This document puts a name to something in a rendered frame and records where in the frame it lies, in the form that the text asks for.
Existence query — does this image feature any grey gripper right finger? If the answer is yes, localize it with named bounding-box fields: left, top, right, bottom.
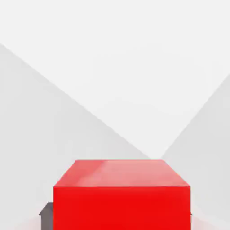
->
left=190, top=212, right=212, bottom=230

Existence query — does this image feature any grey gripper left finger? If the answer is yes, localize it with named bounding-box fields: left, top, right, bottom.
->
left=22, top=202, right=54, bottom=230

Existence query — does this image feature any small red cube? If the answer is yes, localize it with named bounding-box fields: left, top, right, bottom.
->
left=53, top=159, right=191, bottom=230

